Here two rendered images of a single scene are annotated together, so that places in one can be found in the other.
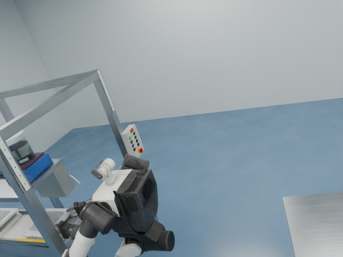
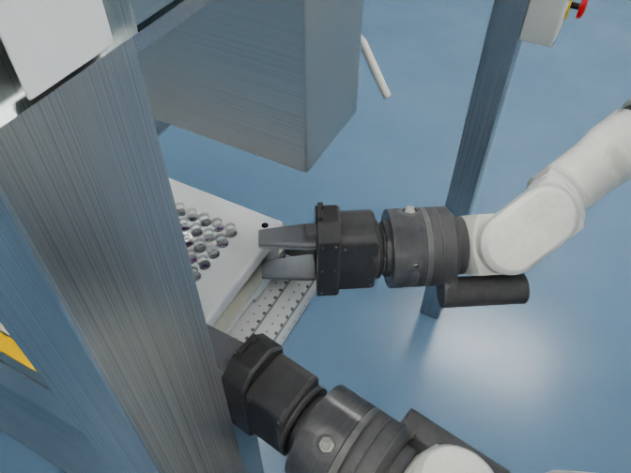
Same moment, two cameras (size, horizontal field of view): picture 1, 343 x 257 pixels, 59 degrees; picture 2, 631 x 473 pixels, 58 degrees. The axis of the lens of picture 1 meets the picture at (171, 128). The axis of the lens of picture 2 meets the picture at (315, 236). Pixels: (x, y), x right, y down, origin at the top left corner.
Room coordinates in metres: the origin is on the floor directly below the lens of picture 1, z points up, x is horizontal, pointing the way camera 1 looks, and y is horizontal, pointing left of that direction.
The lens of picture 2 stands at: (1.30, 0.75, 1.46)
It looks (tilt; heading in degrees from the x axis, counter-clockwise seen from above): 48 degrees down; 2
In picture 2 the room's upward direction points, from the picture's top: straight up
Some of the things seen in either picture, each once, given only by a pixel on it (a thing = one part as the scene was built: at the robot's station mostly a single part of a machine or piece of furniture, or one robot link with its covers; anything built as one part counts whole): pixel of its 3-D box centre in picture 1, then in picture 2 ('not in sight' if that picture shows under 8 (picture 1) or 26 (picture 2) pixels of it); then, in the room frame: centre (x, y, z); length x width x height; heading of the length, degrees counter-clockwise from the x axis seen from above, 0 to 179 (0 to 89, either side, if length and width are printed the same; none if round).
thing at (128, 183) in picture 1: (128, 200); not in sight; (1.39, 0.35, 1.15); 0.34 x 0.30 x 0.36; 154
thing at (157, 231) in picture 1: (147, 236); not in sight; (1.38, 0.32, 0.88); 0.28 x 0.13 x 0.18; 64
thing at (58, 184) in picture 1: (51, 180); (223, 12); (1.77, 0.85, 1.22); 0.22 x 0.11 x 0.20; 64
